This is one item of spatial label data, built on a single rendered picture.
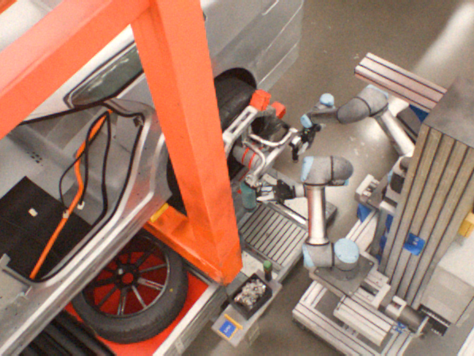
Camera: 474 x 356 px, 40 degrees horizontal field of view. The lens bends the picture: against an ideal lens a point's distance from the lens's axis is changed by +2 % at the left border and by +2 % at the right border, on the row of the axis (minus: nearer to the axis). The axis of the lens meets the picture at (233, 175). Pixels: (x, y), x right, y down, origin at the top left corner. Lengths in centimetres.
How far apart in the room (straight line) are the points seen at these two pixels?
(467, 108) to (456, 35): 305
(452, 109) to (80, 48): 129
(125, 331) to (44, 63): 225
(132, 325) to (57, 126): 116
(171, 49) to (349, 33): 348
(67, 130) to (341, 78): 223
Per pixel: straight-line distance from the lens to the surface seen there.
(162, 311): 364
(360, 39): 529
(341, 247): 312
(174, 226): 363
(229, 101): 342
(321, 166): 301
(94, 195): 367
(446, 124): 233
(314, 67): 508
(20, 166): 386
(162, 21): 187
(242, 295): 354
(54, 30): 169
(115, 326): 367
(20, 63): 165
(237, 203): 417
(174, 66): 200
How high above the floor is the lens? 388
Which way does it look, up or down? 59 degrees down
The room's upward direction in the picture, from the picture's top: 8 degrees counter-clockwise
